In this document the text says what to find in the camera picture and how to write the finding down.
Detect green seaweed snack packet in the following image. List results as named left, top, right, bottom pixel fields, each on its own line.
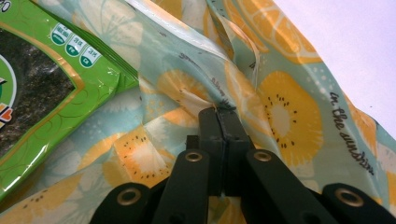
left=0, top=0, right=140, bottom=201

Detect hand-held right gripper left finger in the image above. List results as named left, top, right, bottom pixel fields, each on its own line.
left=186, top=106, right=226, bottom=198

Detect white table mat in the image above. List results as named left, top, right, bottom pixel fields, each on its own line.
left=273, top=0, right=396, bottom=140

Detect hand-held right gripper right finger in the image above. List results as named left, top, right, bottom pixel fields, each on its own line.
left=217, top=106, right=255, bottom=198

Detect orange fruit print drawstring bag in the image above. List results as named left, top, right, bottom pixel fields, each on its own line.
left=0, top=0, right=396, bottom=224

